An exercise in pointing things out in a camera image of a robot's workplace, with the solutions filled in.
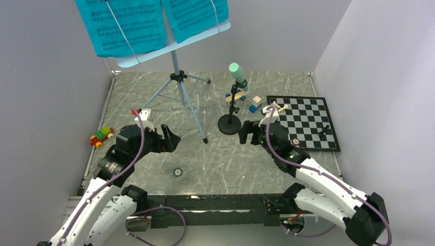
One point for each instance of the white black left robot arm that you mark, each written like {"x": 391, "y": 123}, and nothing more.
{"x": 107, "y": 203}

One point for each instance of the teal sheet music left page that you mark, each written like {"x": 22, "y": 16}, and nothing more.
{"x": 120, "y": 28}

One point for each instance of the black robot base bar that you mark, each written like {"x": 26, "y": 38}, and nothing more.
{"x": 164, "y": 211}

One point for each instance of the black white chessboard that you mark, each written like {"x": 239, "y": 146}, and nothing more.
{"x": 304, "y": 119}

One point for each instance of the light blue music stand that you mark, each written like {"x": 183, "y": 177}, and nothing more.
{"x": 178, "y": 75}

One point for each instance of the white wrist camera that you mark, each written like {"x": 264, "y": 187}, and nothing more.
{"x": 147, "y": 116}
{"x": 270, "y": 115}

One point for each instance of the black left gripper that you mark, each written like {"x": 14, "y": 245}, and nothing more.
{"x": 161, "y": 145}

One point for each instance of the black microphone desk stand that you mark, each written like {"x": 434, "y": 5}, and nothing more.
{"x": 229, "y": 124}

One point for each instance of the red green brick toy car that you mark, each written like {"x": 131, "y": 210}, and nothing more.
{"x": 101, "y": 135}

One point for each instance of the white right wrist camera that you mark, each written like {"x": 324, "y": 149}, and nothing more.
{"x": 270, "y": 115}

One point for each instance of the mint green toy microphone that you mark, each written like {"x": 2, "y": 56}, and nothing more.
{"x": 236, "y": 72}

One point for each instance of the teal sheet music page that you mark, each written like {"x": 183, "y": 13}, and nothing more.
{"x": 120, "y": 28}
{"x": 188, "y": 18}

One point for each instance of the blue white toy block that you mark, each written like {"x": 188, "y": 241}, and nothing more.
{"x": 255, "y": 104}

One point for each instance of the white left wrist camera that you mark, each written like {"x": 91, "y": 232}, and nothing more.
{"x": 147, "y": 116}

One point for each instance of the teal sheet music right page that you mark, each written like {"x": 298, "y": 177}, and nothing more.
{"x": 188, "y": 18}

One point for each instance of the beige toy car blue wheels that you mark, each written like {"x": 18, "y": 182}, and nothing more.
{"x": 240, "y": 95}

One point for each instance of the black chess piece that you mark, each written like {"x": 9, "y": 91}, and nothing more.
{"x": 324, "y": 130}

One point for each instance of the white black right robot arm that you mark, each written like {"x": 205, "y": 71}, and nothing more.
{"x": 363, "y": 217}

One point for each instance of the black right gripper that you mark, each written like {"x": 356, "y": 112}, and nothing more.
{"x": 248, "y": 126}

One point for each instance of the cream chess piece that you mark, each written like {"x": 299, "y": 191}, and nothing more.
{"x": 276, "y": 105}
{"x": 282, "y": 108}

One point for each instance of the red white poker chip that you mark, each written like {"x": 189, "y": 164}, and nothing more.
{"x": 295, "y": 141}

